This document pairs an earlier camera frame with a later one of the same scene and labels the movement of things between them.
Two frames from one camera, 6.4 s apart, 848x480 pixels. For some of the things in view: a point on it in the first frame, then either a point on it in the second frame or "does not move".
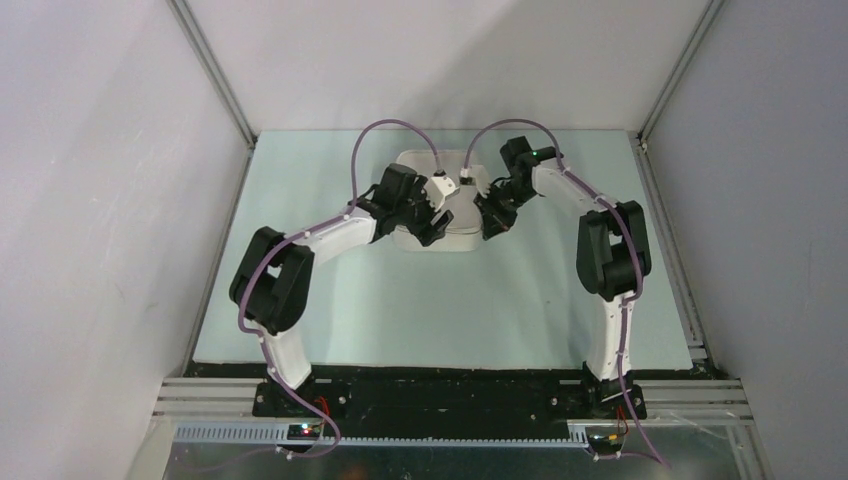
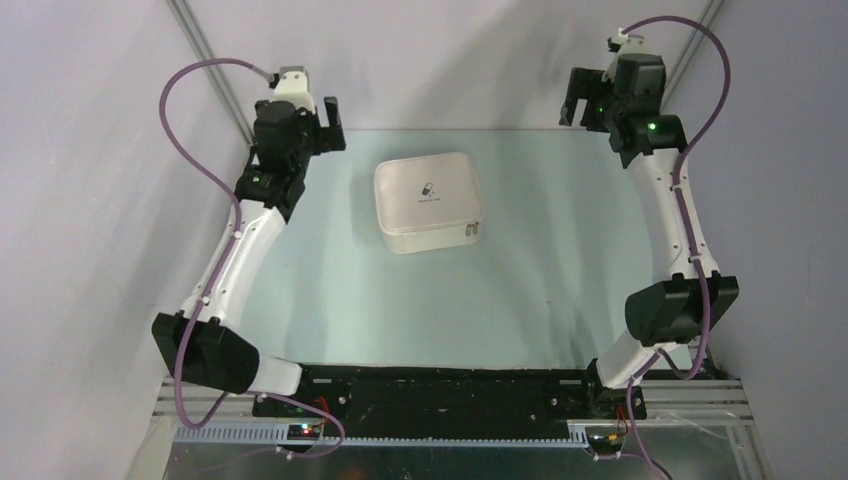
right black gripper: [492, 221] to [584, 84]
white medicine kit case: [464, 234] does not move
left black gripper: [435, 232] to [331, 138]
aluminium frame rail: [703, 396] does not move
